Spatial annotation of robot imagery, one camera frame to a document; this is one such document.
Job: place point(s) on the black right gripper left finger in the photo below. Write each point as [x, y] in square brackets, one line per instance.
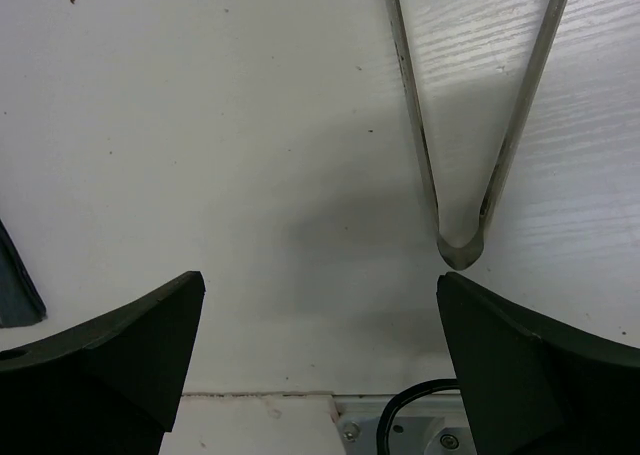
[110, 385]

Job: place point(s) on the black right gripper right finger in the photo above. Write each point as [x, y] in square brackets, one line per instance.
[533, 385]

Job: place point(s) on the steel bread tongs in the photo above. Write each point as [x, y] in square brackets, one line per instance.
[461, 258]

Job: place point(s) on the dark blue checked placemat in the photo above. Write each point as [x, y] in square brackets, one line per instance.
[21, 304]

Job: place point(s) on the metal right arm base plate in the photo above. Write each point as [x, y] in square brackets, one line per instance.
[436, 424]

